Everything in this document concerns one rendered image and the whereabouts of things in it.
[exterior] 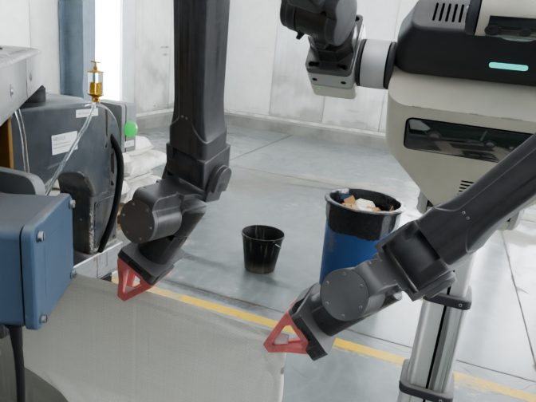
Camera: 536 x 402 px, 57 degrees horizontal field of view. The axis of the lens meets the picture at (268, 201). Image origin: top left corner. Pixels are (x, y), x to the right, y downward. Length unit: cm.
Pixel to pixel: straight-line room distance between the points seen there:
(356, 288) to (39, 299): 31
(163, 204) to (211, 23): 23
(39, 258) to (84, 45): 617
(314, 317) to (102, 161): 47
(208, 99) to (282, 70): 846
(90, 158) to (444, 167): 66
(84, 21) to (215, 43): 598
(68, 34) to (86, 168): 596
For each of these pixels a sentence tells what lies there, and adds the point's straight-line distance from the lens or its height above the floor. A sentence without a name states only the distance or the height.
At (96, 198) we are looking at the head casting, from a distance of 93.
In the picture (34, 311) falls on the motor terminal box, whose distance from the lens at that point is 45.
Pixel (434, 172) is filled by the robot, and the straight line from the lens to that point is 104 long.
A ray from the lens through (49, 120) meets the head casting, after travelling 81.
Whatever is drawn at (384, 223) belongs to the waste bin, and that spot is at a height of 58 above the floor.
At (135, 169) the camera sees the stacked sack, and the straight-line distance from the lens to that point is 404.
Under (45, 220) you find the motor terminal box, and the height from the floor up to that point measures 130.
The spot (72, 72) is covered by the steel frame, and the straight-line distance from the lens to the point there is 680.
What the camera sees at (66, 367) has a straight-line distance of 96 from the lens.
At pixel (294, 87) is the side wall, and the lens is 900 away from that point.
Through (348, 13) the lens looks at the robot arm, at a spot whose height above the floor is 152.
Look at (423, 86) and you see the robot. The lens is 95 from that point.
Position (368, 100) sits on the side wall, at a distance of 871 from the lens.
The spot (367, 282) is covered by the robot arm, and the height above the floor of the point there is 123.
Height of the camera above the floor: 145
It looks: 17 degrees down
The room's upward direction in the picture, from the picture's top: 6 degrees clockwise
